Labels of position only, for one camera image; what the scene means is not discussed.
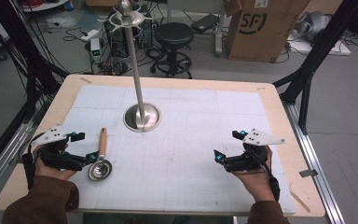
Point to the black flat device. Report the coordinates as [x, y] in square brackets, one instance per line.
[205, 23]

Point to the white grid mat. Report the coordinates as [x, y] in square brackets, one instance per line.
[183, 155]

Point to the beige tape strip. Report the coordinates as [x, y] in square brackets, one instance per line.
[85, 80]
[300, 201]

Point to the white device with green light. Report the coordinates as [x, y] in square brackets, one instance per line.
[95, 49]

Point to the person's right hand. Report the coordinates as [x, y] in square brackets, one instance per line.
[256, 185]

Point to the white power strip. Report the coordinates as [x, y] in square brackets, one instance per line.
[89, 34]

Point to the white pole stand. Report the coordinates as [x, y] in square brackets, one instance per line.
[220, 31]

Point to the white flat board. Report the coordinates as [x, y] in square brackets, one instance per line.
[338, 48]

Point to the brown cardboard box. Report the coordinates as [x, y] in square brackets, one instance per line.
[261, 34]

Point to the metal hook rack stand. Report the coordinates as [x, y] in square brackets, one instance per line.
[138, 93]

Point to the black round stool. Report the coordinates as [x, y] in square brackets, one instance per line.
[174, 35]

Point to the black metal frame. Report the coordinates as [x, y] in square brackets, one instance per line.
[28, 62]
[317, 53]

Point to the aluminium rail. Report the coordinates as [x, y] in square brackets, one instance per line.
[3, 158]
[313, 161]

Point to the silver grey machine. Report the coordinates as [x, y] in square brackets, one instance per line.
[313, 26]

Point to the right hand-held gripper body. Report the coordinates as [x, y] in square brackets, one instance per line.
[261, 137]

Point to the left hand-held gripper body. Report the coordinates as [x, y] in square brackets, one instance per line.
[51, 135]

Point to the grey tape piece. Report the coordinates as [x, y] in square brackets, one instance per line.
[16, 160]
[308, 173]

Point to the person's left hand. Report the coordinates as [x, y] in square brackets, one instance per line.
[51, 172]

